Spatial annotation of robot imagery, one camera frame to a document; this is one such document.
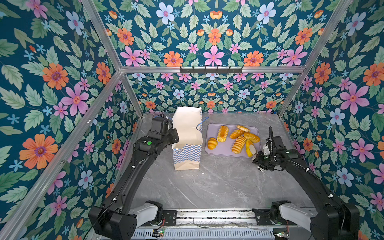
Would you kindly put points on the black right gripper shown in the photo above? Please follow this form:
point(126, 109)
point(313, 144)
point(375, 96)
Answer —
point(258, 161)

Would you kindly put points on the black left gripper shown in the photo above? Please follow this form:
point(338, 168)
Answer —
point(175, 136)

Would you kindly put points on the checkered paper bread bag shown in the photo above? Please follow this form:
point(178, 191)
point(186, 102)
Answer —
point(187, 152)

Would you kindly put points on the yellow orange mango bread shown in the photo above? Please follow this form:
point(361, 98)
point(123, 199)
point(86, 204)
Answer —
point(250, 149)

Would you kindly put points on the lavender plastic tray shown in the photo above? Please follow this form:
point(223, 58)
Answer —
point(223, 149)

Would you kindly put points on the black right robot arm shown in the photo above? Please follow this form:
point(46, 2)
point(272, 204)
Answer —
point(333, 219)

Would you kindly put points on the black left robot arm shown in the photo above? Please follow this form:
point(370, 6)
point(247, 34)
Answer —
point(115, 218)

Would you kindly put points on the wide striped bread roll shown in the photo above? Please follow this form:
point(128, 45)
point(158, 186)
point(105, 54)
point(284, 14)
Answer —
point(238, 145)

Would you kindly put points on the small round striped bun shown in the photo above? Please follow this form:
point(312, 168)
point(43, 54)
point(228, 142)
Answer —
point(212, 143)

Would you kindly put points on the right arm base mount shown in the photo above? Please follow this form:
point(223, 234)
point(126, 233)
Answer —
point(271, 216)

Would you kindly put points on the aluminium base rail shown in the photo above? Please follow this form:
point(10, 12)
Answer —
point(214, 217)

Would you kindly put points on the black hook rail bracket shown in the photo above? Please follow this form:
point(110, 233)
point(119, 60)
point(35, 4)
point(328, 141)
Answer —
point(211, 70)

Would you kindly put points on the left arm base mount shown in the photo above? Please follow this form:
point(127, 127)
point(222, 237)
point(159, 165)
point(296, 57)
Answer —
point(165, 217)

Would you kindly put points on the white perforated cable duct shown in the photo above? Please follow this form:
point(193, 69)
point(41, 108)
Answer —
point(204, 234)

